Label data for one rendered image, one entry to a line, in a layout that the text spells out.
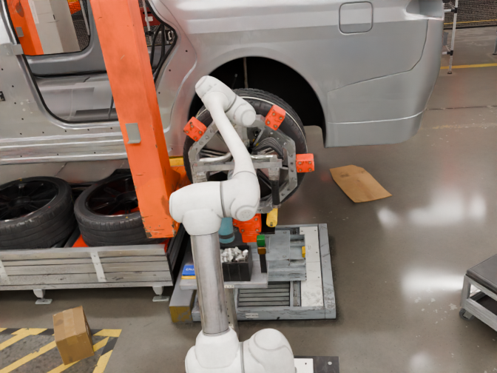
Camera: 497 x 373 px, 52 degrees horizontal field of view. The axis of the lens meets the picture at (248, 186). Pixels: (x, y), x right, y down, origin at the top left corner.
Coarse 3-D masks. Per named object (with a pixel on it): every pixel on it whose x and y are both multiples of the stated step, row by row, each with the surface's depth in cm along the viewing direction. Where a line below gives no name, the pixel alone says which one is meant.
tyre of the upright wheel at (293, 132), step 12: (240, 96) 258; (252, 96) 257; (264, 96) 260; (276, 96) 267; (204, 108) 265; (264, 108) 250; (288, 108) 265; (204, 120) 255; (288, 120) 253; (300, 120) 274; (288, 132) 255; (300, 132) 258; (300, 144) 258; (192, 180) 273; (300, 180) 268
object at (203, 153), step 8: (200, 152) 267; (208, 152) 268; (216, 152) 266; (224, 152) 267; (264, 152) 264; (280, 168) 268; (216, 176) 286; (224, 176) 292; (264, 176) 271; (280, 176) 280; (264, 184) 288; (280, 184) 272; (264, 192) 279
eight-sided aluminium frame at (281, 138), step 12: (264, 120) 246; (276, 132) 247; (192, 144) 259; (204, 144) 253; (288, 144) 249; (192, 156) 256; (288, 156) 252; (288, 168) 256; (288, 180) 264; (288, 192) 263; (264, 204) 270
